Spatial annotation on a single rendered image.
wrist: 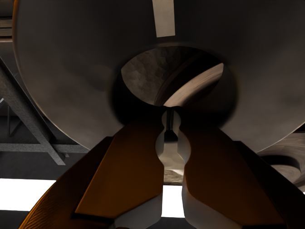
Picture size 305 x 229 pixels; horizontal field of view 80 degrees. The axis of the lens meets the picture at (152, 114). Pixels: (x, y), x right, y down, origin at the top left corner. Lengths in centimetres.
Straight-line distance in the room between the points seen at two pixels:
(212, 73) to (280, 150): 18
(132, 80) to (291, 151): 38
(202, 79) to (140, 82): 23
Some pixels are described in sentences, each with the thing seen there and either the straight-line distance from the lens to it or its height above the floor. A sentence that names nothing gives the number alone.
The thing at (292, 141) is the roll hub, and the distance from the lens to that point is 36.
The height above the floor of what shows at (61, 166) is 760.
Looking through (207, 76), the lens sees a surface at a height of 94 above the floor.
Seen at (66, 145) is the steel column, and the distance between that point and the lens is 581.
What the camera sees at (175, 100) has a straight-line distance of 35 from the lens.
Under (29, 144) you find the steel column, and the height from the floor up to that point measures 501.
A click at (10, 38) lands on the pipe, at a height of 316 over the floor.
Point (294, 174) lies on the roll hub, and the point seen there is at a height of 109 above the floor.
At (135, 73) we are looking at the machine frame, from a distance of 50.
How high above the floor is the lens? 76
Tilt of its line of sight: 46 degrees up
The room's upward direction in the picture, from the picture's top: 177 degrees clockwise
